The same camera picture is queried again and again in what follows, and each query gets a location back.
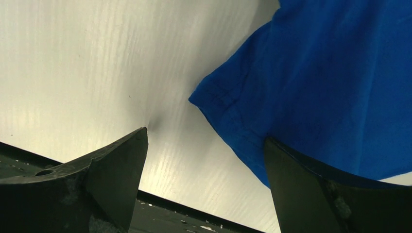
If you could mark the blue printed t shirt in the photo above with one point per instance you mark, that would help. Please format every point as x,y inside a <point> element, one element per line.
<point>331,79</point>

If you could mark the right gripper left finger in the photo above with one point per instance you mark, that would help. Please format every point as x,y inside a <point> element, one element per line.
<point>95,193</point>

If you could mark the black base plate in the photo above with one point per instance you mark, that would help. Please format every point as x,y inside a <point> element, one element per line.
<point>152,214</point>

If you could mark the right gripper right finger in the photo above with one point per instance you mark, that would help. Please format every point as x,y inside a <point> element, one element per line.
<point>313,197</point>

